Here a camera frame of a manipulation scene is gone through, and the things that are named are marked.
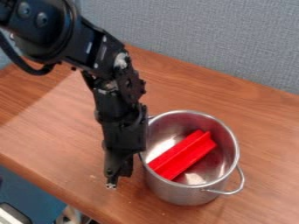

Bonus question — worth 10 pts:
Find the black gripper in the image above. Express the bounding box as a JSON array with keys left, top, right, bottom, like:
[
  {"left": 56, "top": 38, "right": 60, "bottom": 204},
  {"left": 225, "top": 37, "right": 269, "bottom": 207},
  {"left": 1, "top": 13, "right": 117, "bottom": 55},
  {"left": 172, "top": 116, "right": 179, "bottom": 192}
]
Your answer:
[{"left": 94, "top": 103, "right": 148, "bottom": 189}]

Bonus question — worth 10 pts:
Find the red plastic block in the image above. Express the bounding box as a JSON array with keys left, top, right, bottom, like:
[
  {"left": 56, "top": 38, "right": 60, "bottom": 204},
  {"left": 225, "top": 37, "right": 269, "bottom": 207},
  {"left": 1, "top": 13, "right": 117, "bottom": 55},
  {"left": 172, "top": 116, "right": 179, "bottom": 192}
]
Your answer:
[{"left": 148, "top": 129, "right": 217, "bottom": 180}]

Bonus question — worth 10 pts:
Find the stainless steel pot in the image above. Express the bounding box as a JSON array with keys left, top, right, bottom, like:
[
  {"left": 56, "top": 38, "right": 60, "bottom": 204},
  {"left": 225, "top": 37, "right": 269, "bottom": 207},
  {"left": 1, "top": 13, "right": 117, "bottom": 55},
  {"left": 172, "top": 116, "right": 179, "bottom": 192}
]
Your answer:
[{"left": 138, "top": 110, "right": 241, "bottom": 206}]

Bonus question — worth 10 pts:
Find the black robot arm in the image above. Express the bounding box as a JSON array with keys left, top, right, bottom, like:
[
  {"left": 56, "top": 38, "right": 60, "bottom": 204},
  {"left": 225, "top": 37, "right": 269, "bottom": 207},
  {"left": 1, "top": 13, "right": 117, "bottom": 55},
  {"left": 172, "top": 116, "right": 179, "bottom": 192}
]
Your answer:
[{"left": 0, "top": 0, "right": 148, "bottom": 188}]

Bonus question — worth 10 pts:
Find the grey device under table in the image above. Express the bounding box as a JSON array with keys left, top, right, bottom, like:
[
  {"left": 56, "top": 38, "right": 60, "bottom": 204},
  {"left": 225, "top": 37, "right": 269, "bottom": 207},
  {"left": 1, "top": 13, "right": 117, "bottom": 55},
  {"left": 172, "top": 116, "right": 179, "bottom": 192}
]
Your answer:
[{"left": 0, "top": 203, "right": 33, "bottom": 224}]

